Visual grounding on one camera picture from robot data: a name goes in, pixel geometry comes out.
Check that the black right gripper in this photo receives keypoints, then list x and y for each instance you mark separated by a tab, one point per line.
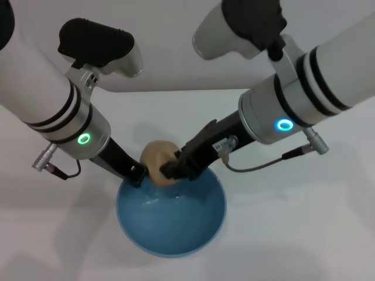
211	146

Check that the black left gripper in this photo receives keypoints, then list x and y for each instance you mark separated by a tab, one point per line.
117	158

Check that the beige egg yolk pastry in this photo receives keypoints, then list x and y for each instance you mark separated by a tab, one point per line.
155	158

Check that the blue ceramic bowl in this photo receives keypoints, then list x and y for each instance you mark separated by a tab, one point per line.
175	225

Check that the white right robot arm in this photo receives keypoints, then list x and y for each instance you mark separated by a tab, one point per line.
322	87

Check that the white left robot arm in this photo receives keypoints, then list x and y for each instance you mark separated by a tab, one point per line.
44	96

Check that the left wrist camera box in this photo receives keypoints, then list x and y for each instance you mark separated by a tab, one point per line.
93	41

